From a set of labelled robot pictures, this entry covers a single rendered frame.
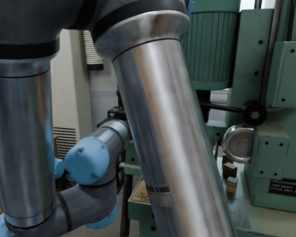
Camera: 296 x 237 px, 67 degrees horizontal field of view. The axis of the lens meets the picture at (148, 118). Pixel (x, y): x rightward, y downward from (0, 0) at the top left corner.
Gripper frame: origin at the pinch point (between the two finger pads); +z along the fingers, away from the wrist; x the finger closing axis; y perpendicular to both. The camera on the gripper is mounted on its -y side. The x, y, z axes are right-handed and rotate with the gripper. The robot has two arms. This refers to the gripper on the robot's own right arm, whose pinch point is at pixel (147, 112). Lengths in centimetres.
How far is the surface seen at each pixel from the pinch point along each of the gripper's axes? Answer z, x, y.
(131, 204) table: -18.7, 19.8, -1.9
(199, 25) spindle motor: 4.5, -26.2, -12.7
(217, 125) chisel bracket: 9.7, 4.6, -22.0
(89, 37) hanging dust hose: 121, -22, 88
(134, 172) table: 2.3, 24.1, 4.5
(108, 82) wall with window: 140, 20, 79
